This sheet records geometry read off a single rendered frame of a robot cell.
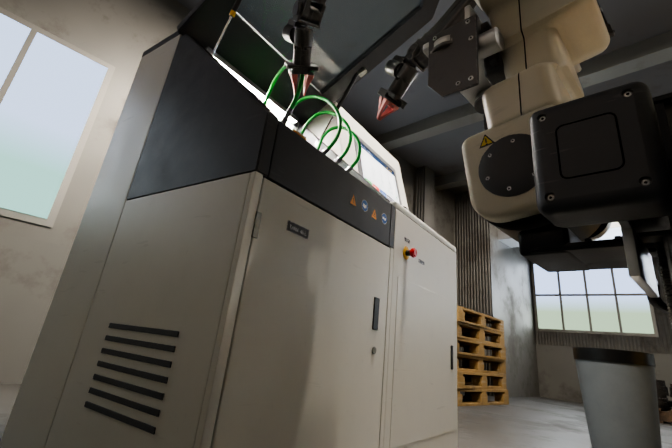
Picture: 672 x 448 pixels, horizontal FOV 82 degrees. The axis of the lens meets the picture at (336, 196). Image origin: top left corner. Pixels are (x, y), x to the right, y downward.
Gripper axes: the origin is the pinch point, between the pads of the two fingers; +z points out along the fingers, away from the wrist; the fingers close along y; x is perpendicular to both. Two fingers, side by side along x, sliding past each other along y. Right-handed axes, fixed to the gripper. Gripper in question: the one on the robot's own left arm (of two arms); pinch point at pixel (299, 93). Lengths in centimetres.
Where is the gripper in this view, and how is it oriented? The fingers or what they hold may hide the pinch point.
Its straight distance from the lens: 131.1
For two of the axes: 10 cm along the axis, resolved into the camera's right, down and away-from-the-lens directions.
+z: -1.1, 8.8, 4.5
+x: 2.4, 4.7, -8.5
